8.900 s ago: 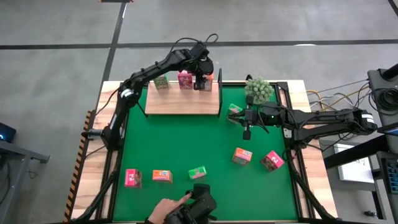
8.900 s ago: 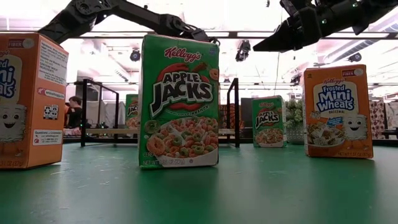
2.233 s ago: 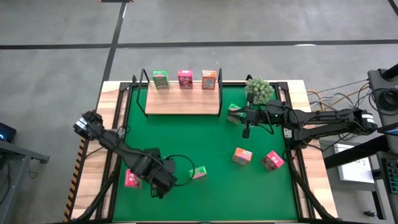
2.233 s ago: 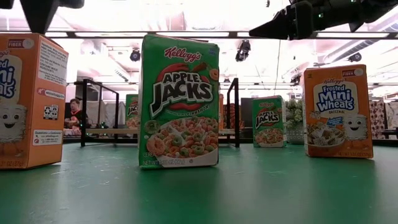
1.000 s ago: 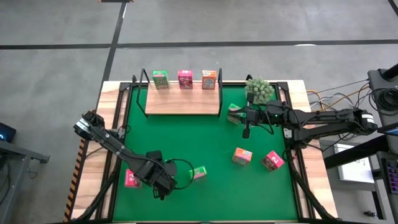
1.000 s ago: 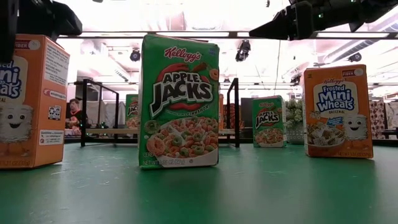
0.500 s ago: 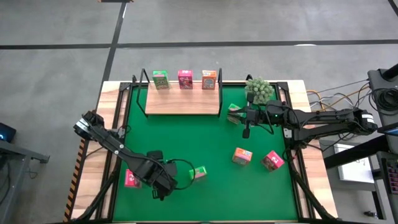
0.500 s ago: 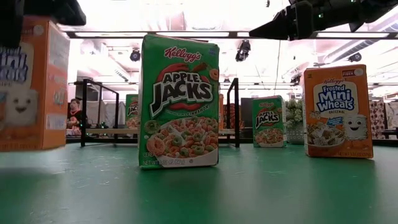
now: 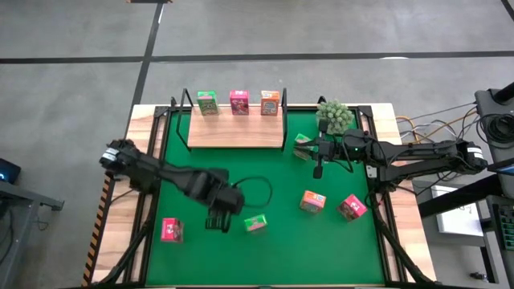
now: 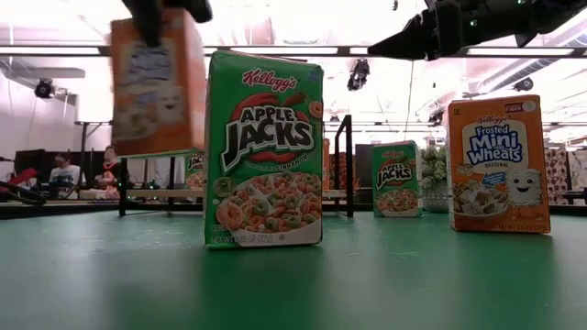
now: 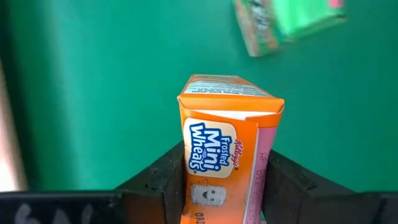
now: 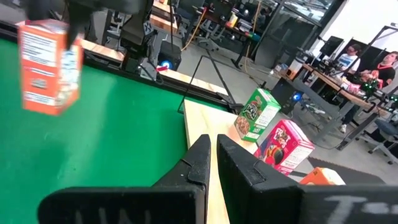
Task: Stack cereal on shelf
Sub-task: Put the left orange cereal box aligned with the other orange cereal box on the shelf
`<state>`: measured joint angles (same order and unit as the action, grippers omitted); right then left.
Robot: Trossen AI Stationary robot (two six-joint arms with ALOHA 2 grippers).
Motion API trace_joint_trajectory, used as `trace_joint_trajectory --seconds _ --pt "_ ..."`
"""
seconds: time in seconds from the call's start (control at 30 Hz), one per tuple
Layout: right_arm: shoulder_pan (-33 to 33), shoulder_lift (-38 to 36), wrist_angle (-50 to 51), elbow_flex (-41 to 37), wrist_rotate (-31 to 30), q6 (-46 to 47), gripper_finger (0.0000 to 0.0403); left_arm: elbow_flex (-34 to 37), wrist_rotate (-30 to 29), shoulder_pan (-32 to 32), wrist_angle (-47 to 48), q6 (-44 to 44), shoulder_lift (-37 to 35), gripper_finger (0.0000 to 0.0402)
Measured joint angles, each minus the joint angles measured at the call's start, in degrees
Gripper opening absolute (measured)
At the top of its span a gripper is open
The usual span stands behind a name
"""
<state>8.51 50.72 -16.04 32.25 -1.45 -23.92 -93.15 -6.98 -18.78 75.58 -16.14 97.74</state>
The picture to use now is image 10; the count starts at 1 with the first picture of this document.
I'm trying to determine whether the small potted green plant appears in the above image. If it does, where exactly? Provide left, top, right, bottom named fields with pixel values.
left=419, top=145, right=450, bottom=215

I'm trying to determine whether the orange Mini Wheats cereal box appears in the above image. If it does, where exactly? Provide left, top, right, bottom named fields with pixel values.
left=447, top=94, right=552, bottom=235
left=322, top=137, right=332, bottom=192
left=109, top=7, right=207, bottom=160

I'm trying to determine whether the black metal rig frame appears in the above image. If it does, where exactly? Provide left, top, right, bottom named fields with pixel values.
left=0, top=43, right=587, bottom=220

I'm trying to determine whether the red angled bar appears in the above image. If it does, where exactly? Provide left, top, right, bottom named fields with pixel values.
left=0, top=167, right=40, bottom=193

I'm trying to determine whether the red floral patterned cloth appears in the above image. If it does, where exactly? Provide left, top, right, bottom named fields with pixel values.
left=544, top=147, right=570, bottom=205

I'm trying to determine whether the pale leaf patterned cloth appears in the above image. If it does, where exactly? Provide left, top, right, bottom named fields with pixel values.
left=568, top=149, right=587, bottom=192

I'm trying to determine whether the green table mat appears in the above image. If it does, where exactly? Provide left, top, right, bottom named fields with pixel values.
left=0, top=210, right=587, bottom=330

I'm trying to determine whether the black partition screen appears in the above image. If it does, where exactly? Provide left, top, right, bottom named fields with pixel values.
left=13, top=148, right=120, bottom=189

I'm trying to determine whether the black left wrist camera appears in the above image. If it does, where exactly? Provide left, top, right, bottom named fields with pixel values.
left=162, top=0, right=215, bottom=24

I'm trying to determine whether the wooden shelf with black frame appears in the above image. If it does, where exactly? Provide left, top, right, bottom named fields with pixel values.
left=117, top=114, right=354, bottom=219

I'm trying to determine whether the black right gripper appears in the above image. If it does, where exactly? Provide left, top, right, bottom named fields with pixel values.
left=366, top=0, right=522, bottom=62

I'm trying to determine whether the person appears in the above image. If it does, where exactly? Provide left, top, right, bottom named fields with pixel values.
left=48, top=153, right=86, bottom=198
left=94, top=145, right=121, bottom=198

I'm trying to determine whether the green Apple Jacks cereal box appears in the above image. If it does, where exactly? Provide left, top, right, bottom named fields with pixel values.
left=184, top=149, right=206, bottom=192
left=204, top=49, right=325, bottom=250
left=371, top=139, right=424, bottom=218

